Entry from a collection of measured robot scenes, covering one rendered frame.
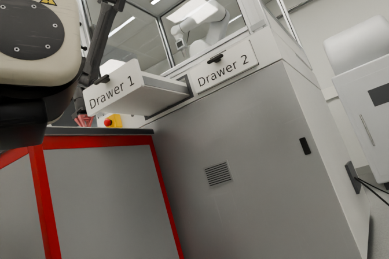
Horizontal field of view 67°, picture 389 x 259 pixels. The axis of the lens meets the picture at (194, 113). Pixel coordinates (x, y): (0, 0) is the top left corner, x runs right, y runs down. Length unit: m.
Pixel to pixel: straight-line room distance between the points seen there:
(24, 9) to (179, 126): 0.93
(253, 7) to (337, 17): 3.47
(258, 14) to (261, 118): 0.41
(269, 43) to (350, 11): 3.55
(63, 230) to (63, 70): 0.62
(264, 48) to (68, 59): 0.85
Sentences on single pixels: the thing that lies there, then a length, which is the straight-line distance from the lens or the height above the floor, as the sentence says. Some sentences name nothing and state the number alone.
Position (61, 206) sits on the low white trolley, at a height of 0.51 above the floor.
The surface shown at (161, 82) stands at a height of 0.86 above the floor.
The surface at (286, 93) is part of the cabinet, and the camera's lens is 1.14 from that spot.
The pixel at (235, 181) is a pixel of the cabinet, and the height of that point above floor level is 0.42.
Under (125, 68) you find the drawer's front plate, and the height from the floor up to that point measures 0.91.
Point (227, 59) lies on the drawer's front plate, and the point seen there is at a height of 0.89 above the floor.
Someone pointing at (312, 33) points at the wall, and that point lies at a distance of 4.65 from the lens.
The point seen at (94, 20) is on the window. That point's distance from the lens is 1.87.
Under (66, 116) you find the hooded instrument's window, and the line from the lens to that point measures 2.06.
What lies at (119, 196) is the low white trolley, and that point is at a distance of 1.15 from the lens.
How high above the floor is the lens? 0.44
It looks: 14 degrees up
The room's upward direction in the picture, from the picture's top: 17 degrees counter-clockwise
